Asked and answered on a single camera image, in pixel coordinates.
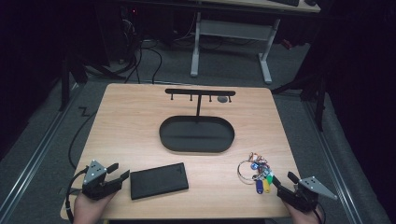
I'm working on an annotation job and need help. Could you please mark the black metal stand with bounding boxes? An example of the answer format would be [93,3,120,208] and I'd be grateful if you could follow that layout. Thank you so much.
[58,50,92,112]
[270,73,329,133]

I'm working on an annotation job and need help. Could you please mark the dark computer tower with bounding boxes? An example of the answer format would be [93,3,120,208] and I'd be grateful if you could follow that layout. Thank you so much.
[96,5,145,64]

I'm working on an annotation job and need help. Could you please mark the black looped floor cables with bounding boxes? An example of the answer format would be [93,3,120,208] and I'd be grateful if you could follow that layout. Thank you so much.
[123,37,163,85]

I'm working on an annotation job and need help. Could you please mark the black key stand with tray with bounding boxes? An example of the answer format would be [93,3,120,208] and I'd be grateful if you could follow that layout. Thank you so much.
[159,88,236,154]

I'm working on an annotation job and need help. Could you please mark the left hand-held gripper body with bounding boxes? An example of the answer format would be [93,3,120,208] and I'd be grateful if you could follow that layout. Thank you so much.
[81,160,123,201]

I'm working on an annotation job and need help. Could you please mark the grey tape strip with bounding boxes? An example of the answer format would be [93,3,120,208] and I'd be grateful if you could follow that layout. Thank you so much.
[58,187,78,196]

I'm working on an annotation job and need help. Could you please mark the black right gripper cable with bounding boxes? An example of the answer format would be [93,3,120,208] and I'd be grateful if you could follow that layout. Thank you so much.
[312,203,327,224]

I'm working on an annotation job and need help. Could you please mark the black keyboard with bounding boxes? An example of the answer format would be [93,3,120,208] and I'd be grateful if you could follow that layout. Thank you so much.
[269,0,301,7]

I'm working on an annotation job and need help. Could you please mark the key bunch with coloured tags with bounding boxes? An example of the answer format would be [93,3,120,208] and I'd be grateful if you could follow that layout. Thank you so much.
[236,151,275,195]

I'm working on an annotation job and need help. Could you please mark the person's left hand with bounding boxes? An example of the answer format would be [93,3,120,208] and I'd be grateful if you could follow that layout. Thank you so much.
[72,190,118,224]

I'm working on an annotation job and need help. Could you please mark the black floor cable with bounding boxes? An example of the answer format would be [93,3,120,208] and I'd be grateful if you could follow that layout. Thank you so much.
[67,109,99,171]

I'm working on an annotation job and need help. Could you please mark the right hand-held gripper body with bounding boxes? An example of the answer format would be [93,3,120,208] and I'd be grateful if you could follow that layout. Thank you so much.
[277,175,338,214]

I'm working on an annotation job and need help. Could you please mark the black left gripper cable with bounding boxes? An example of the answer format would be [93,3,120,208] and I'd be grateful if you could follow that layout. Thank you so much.
[64,165,90,224]

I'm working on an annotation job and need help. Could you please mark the person's right hand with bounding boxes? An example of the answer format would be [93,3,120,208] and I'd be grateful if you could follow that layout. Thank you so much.
[284,203,324,224]

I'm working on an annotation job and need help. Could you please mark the white-legged desk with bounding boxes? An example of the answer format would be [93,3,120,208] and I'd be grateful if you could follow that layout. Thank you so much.
[190,0,321,85]

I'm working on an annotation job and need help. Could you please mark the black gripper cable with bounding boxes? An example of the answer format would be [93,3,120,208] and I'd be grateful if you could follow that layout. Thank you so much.
[64,165,90,224]
[312,203,327,224]

